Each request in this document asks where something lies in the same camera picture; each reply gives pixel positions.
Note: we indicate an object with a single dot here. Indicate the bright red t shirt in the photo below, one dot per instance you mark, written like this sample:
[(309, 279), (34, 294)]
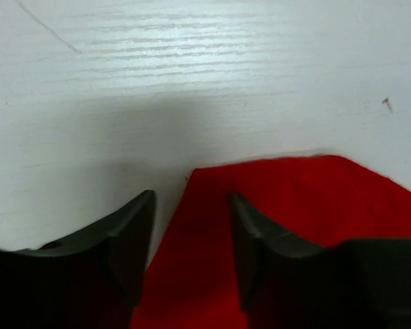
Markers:
[(191, 281)]

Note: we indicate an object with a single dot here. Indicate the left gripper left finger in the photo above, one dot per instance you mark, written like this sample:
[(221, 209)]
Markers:
[(92, 278)]

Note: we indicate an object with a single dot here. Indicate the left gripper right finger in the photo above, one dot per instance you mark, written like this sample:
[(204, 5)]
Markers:
[(285, 281)]

